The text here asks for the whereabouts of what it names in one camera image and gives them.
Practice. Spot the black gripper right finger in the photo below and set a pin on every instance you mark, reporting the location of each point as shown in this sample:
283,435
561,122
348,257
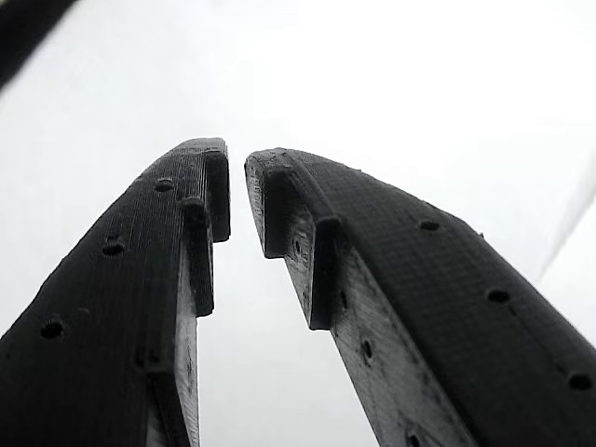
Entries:
442,326

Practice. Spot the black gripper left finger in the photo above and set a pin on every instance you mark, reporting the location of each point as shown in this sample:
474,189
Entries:
116,302

